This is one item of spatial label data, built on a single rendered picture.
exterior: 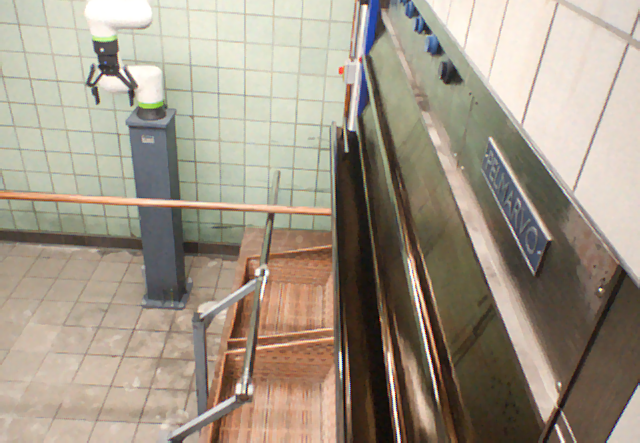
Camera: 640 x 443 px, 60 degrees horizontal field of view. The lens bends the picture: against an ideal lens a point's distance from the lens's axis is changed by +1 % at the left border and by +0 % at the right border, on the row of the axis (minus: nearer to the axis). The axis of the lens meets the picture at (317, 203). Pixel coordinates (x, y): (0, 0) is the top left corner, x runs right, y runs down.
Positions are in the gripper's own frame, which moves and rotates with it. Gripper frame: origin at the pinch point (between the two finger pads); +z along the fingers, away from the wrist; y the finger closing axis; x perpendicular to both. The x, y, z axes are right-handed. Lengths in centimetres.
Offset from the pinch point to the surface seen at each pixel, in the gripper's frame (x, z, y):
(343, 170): 38, 5, -92
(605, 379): 181, -58, -100
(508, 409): 170, -39, -101
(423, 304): 143, -29, -97
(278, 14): -92, -15, -62
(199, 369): 72, 75, -42
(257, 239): -30, 90, -55
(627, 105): 170, -77, -100
